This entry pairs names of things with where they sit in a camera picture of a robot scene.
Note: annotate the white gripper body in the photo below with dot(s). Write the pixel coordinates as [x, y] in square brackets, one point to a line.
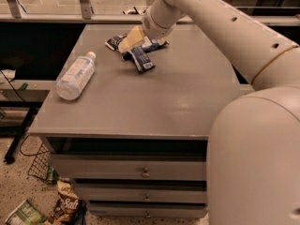
[152, 27]

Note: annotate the top grey drawer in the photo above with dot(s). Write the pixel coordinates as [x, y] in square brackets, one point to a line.
[89, 167]

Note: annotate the clear plastic water bottle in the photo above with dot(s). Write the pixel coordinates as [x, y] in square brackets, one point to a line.
[72, 83]

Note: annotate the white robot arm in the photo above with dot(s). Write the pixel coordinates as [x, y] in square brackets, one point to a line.
[253, 161]

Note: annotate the blue chip bag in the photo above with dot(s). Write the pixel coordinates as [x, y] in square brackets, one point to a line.
[148, 45]

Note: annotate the black wire basket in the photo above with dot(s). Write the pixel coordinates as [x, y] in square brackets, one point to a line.
[41, 168]

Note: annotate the bottom grey drawer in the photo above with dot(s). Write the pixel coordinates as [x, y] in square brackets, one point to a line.
[148, 210]

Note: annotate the middle grey drawer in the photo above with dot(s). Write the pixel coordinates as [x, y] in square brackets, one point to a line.
[137, 193]

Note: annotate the brown snack bag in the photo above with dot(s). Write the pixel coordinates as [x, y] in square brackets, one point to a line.
[66, 207]

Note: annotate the blue rxbar blueberry bar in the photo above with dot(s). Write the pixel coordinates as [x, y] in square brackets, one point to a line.
[141, 59]

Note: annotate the grey drawer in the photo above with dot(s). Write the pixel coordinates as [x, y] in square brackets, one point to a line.
[148, 210]
[89, 167]
[137, 193]

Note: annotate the green snack bag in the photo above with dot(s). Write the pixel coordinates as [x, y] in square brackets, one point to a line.
[25, 214]

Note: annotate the metal window frame rail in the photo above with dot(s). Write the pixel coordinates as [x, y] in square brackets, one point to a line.
[275, 12]

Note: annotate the black table leg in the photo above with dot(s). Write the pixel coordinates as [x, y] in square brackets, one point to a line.
[19, 132]

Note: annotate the grey drawer cabinet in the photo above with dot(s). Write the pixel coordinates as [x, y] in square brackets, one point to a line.
[165, 113]

